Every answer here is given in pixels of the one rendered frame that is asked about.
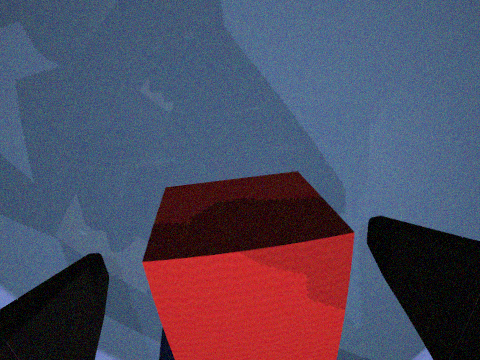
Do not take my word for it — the blue cube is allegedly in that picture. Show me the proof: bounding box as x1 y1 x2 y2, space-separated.
159 327 175 360

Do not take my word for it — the red block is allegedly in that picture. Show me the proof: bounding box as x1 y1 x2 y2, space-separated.
143 172 355 360

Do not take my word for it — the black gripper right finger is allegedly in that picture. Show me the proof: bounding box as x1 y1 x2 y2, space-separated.
367 216 480 360

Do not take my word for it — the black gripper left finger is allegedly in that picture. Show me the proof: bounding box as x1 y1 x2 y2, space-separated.
0 252 109 360

